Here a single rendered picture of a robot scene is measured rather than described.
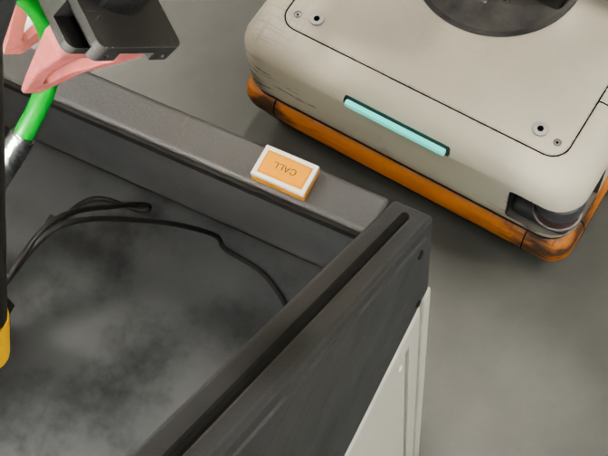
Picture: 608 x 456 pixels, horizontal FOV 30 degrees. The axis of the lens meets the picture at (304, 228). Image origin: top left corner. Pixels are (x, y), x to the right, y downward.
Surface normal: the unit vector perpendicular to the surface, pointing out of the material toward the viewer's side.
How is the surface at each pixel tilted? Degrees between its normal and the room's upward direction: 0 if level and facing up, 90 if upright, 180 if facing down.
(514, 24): 0
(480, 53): 0
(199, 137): 0
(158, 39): 47
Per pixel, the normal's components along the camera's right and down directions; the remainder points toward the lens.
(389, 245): 0.26, -0.86
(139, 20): 0.65, -0.48
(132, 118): -0.07, -0.41
